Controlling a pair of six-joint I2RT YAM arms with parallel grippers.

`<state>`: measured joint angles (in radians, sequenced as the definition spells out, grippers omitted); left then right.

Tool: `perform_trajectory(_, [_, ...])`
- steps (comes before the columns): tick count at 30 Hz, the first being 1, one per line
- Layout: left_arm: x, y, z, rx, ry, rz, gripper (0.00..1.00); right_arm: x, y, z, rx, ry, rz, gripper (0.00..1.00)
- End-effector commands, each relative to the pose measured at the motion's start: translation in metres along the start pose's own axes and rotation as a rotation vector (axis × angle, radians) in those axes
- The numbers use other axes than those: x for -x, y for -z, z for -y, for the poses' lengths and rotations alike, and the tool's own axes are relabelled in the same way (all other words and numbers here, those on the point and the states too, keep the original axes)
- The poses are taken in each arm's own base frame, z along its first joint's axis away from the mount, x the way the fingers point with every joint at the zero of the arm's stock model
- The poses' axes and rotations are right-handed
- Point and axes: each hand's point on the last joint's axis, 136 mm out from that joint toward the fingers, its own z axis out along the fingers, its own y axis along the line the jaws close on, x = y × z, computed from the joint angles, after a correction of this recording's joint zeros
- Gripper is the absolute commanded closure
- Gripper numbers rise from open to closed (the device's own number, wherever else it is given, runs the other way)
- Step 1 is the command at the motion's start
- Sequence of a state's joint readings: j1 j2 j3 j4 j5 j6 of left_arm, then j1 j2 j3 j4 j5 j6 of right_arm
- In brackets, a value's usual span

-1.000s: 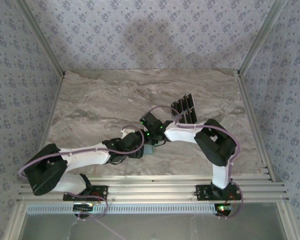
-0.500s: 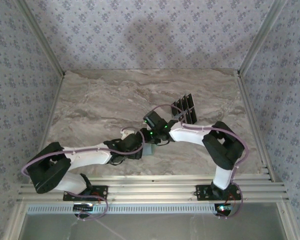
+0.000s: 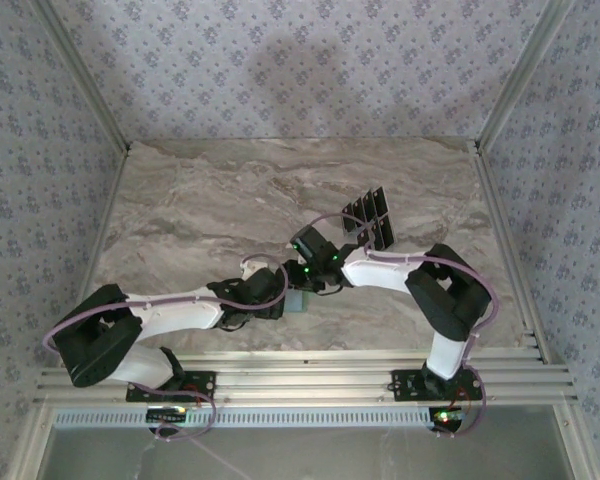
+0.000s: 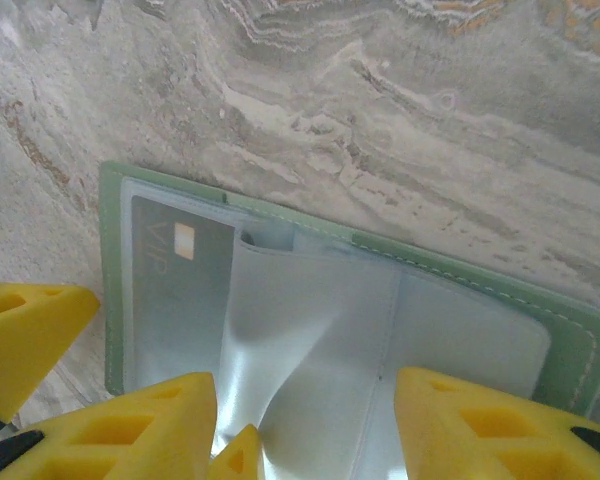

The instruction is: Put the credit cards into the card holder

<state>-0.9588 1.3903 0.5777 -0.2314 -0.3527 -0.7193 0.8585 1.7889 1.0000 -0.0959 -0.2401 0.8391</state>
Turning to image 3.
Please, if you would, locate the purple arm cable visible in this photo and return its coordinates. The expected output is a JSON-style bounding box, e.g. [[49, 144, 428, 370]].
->
[[307, 213, 500, 361], [42, 253, 287, 357]]

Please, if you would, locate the aluminium table side rail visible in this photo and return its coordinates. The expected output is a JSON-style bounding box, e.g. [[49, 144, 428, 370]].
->
[[472, 142, 551, 364], [59, 143, 134, 369]]

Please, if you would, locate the grey slotted cable duct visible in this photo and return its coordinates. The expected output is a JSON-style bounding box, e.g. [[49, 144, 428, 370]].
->
[[52, 404, 431, 430]]

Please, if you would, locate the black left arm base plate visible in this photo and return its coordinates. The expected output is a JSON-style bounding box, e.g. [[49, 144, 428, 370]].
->
[[125, 370, 217, 403]]

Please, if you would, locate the grey card display rack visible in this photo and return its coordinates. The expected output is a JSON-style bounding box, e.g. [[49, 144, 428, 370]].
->
[[339, 185, 400, 252]]

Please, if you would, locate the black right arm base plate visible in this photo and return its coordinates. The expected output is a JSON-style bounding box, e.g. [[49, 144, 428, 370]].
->
[[390, 368, 484, 403]]

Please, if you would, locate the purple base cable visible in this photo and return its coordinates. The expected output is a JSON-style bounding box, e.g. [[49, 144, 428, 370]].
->
[[119, 379, 219, 444], [432, 364, 489, 441]]

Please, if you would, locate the small controller board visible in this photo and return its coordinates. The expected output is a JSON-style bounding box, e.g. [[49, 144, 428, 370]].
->
[[428, 407, 469, 432], [146, 407, 189, 426]]

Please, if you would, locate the grey metal lower shelf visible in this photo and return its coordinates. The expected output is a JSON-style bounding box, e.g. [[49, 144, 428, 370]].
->
[[44, 427, 579, 480]]

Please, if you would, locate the aluminium corner post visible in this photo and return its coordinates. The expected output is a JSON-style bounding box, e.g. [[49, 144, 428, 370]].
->
[[476, 0, 579, 150], [32, 0, 132, 152]]

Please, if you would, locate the green card holder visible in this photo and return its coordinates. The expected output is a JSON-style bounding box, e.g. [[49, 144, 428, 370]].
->
[[285, 290, 312, 315]]

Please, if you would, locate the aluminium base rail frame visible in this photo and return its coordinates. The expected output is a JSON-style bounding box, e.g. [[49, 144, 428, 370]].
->
[[32, 349, 579, 407]]

